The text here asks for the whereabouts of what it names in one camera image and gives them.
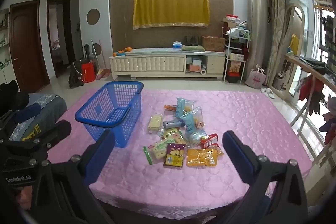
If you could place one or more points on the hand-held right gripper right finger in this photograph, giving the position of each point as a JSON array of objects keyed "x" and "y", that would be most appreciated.
[{"x": 236, "y": 158}]

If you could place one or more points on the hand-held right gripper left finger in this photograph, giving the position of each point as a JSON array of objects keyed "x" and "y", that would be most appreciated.
[{"x": 101, "y": 154}]

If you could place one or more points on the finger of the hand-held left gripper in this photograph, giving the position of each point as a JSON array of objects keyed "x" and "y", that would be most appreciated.
[
  {"x": 27, "y": 113},
  {"x": 59, "y": 132}
]

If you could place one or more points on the red snack packet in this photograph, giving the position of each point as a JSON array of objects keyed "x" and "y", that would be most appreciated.
[{"x": 208, "y": 141}]

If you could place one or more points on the yellow snack packet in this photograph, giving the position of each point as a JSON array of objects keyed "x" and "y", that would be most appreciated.
[{"x": 200, "y": 158}]

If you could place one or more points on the blue plastic basket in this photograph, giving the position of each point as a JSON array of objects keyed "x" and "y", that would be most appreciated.
[{"x": 118, "y": 115}]

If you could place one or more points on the clear blue snack packet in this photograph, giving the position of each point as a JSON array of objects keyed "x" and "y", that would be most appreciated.
[{"x": 194, "y": 137}]

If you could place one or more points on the green cracker packet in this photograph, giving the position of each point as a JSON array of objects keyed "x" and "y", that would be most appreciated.
[{"x": 158, "y": 149}]

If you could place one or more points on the light blue cookie packet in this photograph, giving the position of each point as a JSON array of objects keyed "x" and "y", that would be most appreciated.
[{"x": 193, "y": 119}]

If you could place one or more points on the purple snack packet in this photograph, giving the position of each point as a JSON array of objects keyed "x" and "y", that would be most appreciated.
[{"x": 174, "y": 155}]

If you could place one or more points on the clear pale cracker packet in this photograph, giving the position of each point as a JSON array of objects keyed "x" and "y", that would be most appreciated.
[{"x": 155, "y": 123}]

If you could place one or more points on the red and green snack pouch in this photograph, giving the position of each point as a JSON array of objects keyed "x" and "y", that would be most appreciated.
[{"x": 172, "y": 134}]

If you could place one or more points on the grey-blue snack packet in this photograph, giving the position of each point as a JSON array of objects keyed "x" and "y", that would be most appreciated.
[{"x": 172, "y": 124}]

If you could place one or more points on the light blue snack packet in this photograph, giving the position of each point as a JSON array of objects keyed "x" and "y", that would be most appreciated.
[{"x": 183, "y": 106}]

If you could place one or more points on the orange snack packet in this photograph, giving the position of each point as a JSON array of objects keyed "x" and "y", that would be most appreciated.
[{"x": 169, "y": 107}]

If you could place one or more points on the grey printed garment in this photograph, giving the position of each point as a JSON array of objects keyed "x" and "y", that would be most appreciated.
[{"x": 50, "y": 108}]

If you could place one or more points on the pink quilted table cover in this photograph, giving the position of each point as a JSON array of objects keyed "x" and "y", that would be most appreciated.
[{"x": 236, "y": 113}]

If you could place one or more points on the black bag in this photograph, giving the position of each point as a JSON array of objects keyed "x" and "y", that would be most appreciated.
[{"x": 76, "y": 74}]

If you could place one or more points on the red paper bag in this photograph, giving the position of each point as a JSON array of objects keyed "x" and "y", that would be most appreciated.
[{"x": 88, "y": 71}]

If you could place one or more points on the brown wooden door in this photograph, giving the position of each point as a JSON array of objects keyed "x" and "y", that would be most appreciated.
[{"x": 26, "y": 43}]

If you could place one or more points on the white slipper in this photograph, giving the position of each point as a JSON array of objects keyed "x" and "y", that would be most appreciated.
[
  {"x": 263, "y": 89},
  {"x": 270, "y": 94}
]

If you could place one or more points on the broom with red stick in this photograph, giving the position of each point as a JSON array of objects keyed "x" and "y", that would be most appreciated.
[{"x": 103, "y": 74}]

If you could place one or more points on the pink tote bag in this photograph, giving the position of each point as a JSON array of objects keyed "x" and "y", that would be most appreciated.
[{"x": 256, "y": 79}]

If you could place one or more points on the white mop pole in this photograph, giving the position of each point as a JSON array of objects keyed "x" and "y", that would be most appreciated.
[{"x": 94, "y": 56}]

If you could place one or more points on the orange printed box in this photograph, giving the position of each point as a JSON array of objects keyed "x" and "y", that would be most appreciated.
[{"x": 234, "y": 66}]

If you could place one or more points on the white paper roll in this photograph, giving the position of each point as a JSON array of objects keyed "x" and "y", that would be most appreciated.
[{"x": 204, "y": 71}]

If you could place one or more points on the black glove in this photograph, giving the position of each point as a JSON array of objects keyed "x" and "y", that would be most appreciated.
[{"x": 315, "y": 106}]

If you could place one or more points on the white metal shelf rack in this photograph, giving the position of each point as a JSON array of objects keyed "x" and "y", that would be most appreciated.
[{"x": 223, "y": 61}]

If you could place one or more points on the blue fruit plate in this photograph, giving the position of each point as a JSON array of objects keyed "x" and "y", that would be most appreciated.
[{"x": 121, "y": 55}]

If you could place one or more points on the red garment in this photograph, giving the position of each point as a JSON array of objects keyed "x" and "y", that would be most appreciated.
[{"x": 311, "y": 87}]

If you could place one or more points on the cream TV cabinet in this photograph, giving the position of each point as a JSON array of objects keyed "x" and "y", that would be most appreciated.
[{"x": 157, "y": 64}]

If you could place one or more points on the wooden drying rack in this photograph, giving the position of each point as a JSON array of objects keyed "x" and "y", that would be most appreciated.
[{"x": 294, "y": 59}]

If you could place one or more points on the cardboard box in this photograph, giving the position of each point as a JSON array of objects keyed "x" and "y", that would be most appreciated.
[{"x": 214, "y": 43}]

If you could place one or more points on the green cushion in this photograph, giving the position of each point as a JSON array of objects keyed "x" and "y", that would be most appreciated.
[{"x": 193, "y": 48}]

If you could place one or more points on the row of dark items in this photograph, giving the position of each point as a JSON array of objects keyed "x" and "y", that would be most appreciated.
[{"x": 191, "y": 40}]

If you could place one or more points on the blue tissue box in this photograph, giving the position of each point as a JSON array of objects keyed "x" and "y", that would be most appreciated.
[{"x": 177, "y": 45}]

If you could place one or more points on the yellow hanging cloth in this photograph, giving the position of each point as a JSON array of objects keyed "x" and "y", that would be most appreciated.
[{"x": 294, "y": 44}]

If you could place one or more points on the tall standing air conditioner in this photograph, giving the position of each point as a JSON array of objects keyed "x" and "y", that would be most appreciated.
[{"x": 256, "y": 29}]

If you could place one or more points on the patterned curtain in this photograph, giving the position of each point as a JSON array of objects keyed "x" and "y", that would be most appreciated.
[{"x": 275, "y": 16}]

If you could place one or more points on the wall display shelf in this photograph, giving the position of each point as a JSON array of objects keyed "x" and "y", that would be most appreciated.
[{"x": 3, "y": 37}]

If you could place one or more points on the brown round wall disc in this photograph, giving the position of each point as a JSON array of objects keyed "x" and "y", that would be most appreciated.
[
  {"x": 97, "y": 48},
  {"x": 93, "y": 16}
]

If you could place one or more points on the yellow wall cloth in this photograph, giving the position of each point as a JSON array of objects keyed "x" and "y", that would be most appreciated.
[{"x": 170, "y": 8}]

